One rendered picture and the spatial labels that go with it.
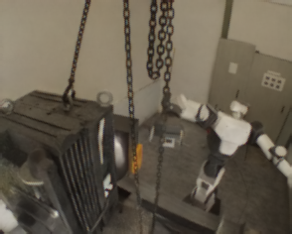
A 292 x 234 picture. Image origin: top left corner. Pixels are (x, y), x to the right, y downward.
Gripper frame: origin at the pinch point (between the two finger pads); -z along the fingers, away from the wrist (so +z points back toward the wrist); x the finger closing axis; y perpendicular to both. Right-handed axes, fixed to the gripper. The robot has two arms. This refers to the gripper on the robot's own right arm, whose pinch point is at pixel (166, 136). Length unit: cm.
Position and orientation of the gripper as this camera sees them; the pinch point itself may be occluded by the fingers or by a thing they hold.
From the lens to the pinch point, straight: 68.9
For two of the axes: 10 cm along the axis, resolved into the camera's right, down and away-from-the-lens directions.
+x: -9.7, -1.3, 1.8
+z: 2.2, -5.0, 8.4
